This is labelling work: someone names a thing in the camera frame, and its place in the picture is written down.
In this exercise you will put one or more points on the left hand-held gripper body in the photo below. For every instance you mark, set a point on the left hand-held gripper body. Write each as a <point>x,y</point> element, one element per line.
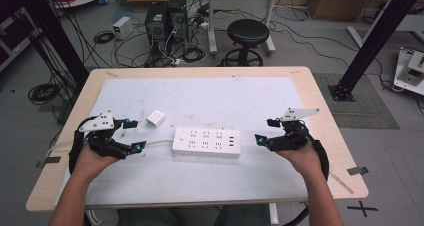
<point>100,122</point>

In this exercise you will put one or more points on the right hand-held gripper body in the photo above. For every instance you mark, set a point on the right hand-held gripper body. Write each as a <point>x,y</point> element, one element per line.
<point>293,132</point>

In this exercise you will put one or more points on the white charger adapter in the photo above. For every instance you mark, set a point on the white charger adapter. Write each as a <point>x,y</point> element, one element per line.
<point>155,119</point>

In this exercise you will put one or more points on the white power strip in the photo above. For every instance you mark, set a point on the white power strip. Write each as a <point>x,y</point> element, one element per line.
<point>206,142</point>

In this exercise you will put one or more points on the person's right hand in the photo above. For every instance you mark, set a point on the person's right hand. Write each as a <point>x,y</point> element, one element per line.
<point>301,159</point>

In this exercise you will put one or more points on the person's left hand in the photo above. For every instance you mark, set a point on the person's left hand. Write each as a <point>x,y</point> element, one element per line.
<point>90,161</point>

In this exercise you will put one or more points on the wooden table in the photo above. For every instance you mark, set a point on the wooden table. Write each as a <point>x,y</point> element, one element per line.
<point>321,96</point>

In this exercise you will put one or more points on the black tape strip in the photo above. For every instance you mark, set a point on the black tape strip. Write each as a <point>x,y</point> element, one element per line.
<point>50,160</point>
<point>357,170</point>

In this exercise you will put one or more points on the thin wooden stick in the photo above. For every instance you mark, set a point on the thin wooden stick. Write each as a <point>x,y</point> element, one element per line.
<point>341,183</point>

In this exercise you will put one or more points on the white table mat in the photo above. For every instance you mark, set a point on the white table mat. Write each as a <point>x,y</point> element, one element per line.
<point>200,99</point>

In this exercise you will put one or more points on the white table leg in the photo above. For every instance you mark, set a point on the white table leg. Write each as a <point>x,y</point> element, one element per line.
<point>273,214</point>

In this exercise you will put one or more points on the grey floor mat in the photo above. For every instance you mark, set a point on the grey floor mat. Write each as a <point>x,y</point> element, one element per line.
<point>366,109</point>

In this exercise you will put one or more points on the black round stool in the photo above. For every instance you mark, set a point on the black round stool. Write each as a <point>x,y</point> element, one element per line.
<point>248,32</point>

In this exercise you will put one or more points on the white power supply box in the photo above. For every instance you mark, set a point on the white power supply box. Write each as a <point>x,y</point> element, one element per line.
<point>122,27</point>

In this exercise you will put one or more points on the black computer tower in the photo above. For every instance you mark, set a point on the black computer tower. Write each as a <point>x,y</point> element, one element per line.
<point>178,19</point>
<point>156,26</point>

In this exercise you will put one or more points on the dark equipment rack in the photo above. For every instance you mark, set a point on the dark equipment rack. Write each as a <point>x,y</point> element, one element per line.
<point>15,39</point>

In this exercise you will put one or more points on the white machine on floor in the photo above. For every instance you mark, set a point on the white machine on floor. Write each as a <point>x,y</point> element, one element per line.
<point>410,71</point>

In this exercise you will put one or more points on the large cardboard box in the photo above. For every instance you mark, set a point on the large cardboard box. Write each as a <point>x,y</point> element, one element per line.
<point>340,2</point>

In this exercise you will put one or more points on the black aluminium post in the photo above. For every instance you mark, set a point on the black aluminium post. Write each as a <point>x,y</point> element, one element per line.
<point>376,36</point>
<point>56,36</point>

